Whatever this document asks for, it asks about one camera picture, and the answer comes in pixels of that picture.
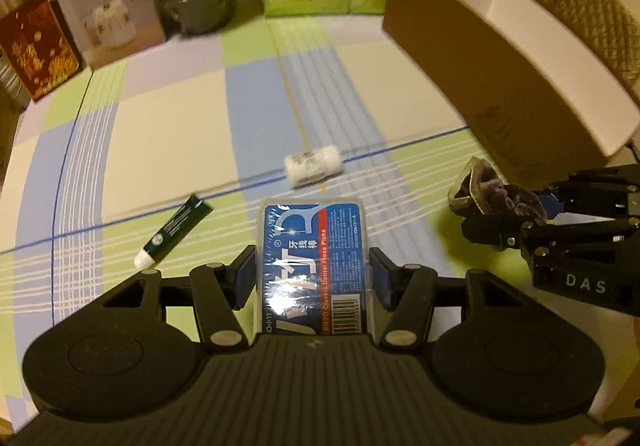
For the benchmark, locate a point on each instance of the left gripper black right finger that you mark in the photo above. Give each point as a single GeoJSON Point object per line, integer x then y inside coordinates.
{"type": "Point", "coordinates": [410, 294]}

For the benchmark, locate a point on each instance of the white humidifier box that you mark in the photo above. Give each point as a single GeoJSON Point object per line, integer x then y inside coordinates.
{"type": "Point", "coordinates": [105, 31]}

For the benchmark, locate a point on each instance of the brown cardboard box white inside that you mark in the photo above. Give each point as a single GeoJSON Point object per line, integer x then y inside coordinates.
{"type": "Point", "coordinates": [537, 98]}

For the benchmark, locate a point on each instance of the blue dental floss pick box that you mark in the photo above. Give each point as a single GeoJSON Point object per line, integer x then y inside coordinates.
{"type": "Point", "coordinates": [313, 273]}

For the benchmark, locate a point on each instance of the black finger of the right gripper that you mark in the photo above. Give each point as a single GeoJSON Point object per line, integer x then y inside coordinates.
{"type": "Point", "coordinates": [558, 198]}
{"type": "Point", "coordinates": [507, 232]}

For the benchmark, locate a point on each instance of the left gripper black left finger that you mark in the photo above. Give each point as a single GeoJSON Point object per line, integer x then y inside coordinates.
{"type": "Point", "coordinates": [214, 292]}

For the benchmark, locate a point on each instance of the white pill bottle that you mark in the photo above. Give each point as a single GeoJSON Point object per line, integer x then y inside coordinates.
{"type": "Point", "coordinates": [311, 166]}

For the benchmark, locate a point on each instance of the dark snack wrapper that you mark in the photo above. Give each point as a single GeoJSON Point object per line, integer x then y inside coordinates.
{"type": "Point", "coordinates": [479, 190]}

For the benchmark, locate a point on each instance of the checked tablecloth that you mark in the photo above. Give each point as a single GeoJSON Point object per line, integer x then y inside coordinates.
{"type": "Point", "coordinates": [102, 162]}

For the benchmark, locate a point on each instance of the dark red gift box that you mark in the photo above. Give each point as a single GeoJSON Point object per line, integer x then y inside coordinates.
{"type": "Point", "coordinates": [40, 49]}

